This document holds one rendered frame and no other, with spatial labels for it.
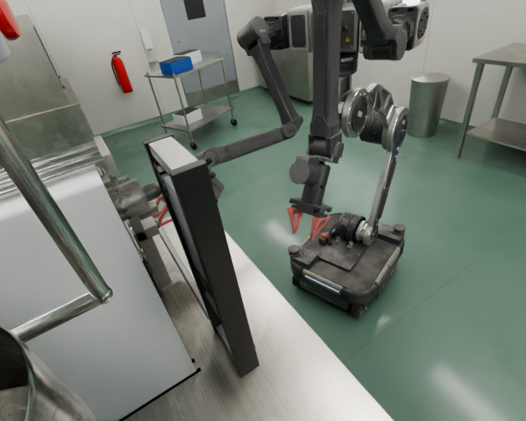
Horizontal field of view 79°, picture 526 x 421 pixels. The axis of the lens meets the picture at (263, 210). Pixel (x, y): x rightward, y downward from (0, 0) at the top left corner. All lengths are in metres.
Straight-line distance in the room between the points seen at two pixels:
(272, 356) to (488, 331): 1.49
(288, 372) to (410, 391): 1.09
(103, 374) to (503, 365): 1.77
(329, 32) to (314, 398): 0.77
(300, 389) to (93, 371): 0.42
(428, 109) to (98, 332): 3.62
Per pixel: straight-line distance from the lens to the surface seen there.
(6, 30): 0.25
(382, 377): 1.84
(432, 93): 3.80
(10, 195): 0.54
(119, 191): 0.61
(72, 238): 0.30
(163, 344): 0.74
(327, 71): 0.78
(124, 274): 0.59
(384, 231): 2.10
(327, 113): 0.80
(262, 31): 1.33
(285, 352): 0.84
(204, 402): 0.83
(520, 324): 2.23
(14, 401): 0.25
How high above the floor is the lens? 1.63
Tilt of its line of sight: 36 degrees down
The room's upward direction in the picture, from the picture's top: 9 degrees counter-clockwise
